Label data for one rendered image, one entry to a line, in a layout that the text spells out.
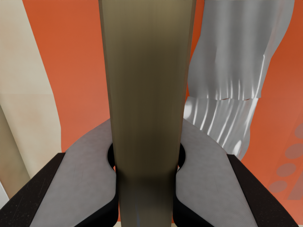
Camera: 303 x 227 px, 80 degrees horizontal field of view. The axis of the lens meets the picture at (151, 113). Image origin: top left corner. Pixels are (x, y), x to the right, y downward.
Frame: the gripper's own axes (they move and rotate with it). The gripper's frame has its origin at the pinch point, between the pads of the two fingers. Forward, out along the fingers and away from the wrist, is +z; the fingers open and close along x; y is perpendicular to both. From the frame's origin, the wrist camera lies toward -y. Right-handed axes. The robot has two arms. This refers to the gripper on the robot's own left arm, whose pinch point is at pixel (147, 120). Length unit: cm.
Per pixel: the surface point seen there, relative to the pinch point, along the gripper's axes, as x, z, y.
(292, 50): 12.4, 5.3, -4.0
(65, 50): -7.2, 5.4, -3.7
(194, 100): 4.5, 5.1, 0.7
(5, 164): -14.6, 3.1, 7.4
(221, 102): 6.9, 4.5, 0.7
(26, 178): -14.6, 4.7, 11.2
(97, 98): -4.9, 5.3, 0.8
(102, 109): -4.6, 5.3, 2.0
